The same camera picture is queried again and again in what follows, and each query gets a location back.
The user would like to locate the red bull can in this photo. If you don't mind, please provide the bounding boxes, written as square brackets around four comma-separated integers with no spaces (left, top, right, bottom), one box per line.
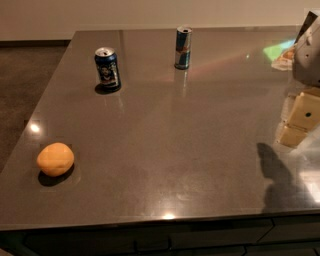
[175,26,192,70]

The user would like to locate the blue pepsi can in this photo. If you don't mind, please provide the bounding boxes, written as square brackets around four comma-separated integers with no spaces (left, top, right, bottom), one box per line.
[94,47,121,92]

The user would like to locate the orange fruit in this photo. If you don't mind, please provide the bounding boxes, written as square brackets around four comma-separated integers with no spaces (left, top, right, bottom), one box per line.
[36,143,74,177]

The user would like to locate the snack bag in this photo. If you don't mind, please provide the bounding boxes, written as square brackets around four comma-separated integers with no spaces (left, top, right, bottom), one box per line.
[271,46,295,71]

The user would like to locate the dark cabinet drawers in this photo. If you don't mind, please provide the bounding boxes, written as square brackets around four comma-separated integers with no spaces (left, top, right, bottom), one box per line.
[0,215,320,256]

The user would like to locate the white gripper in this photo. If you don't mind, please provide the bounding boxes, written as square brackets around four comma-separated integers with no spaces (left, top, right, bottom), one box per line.
[276,10,320,148]

